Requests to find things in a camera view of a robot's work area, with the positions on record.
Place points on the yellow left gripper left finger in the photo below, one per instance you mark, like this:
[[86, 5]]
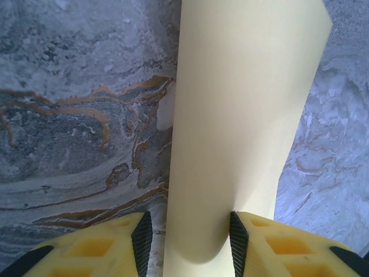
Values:
[[86, 254]]

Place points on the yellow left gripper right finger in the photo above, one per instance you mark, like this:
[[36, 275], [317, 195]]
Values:
[[288, 251]]

